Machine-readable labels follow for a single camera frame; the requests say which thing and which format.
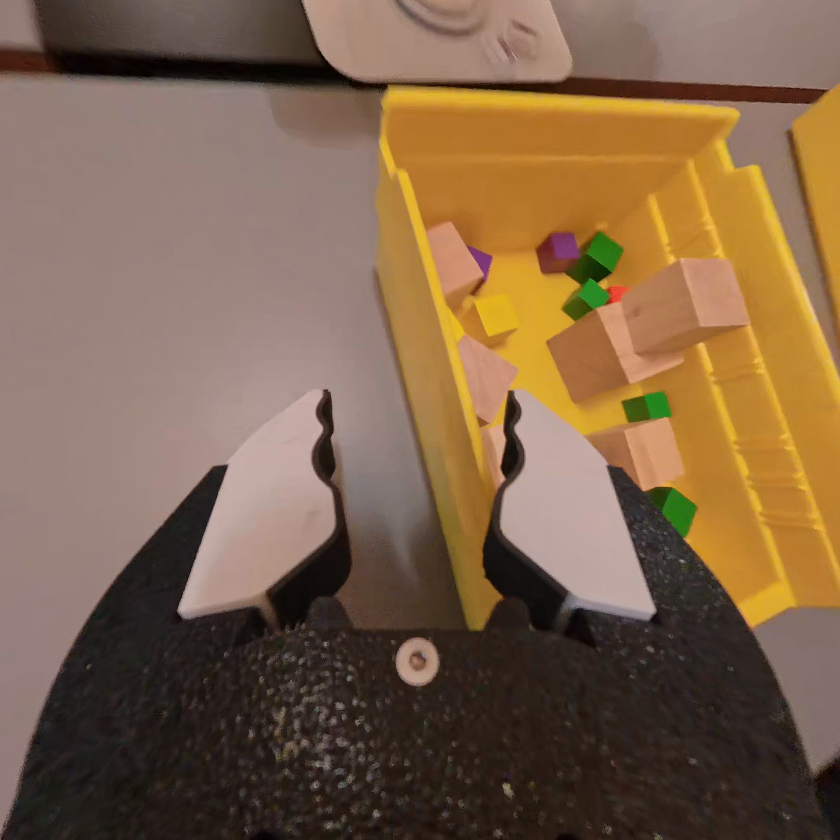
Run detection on group of small coloured cubes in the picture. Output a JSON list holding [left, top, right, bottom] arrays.
[[462, 230, 698, 539]]

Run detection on dark grey panel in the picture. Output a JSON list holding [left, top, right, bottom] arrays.
[[36, 0, 329, 72]]

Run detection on white rounded plastic device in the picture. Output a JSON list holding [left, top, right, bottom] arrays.
[[302, 0, 574, 85]]

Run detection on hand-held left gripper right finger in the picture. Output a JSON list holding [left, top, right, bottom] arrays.
[[482, 389, 658, 634]]

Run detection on yellow plastic box with ridges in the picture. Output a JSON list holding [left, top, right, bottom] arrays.
[[374, 85, 840, 632]]

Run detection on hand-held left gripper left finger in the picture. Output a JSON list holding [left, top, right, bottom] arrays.
[[177, 388, 353, 632]]

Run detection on group of large wooden cubes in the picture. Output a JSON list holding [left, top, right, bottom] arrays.
[[425, 221, 751, 493]]

